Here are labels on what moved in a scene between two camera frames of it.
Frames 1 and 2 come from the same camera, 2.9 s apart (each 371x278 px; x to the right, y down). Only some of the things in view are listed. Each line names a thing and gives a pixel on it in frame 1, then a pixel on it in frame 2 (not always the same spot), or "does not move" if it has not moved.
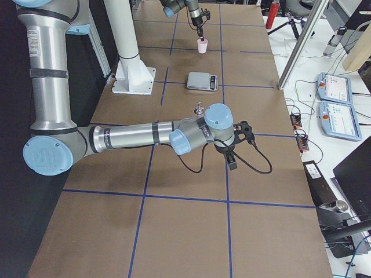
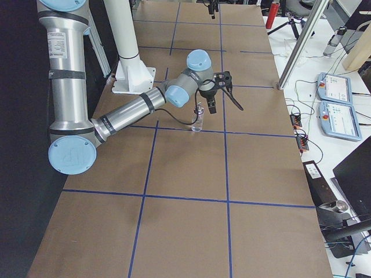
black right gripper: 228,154 to 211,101
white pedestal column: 132,76 does not move
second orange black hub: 302,143 does not move
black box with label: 320,189 does not move
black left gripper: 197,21 to 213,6
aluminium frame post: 302,44 does not move
